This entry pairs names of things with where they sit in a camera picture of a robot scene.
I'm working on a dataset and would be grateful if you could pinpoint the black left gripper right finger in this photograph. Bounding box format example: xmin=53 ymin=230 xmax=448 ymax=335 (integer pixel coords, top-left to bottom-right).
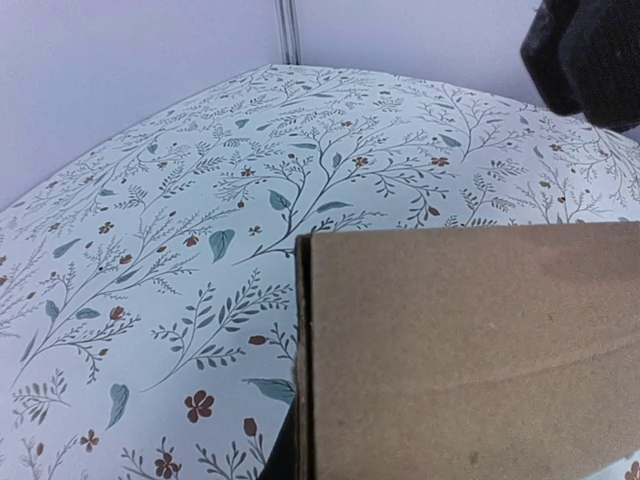
xmin=520 ymin=0 xmax=639 ymax=131

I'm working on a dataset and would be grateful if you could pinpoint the floral patterned table mat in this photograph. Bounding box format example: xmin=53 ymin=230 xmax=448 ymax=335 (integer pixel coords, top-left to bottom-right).
xmin=1 ymin=65 xmax=639 ymax=479

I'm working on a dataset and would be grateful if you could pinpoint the left aluminium frame post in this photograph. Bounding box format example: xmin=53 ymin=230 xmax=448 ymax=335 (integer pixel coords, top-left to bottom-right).
xmin=275 ymin=0 xmax=302 ymax=65

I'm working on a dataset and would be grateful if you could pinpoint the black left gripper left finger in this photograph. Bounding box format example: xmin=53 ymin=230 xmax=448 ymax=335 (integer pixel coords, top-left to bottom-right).
xmin=258 ymin=404 xmax=297 ymax=480

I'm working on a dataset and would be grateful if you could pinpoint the brown cardboard box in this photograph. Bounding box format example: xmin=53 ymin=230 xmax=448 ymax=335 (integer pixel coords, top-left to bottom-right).
xmin=296 ymin=222 xmax=639 ymax=479

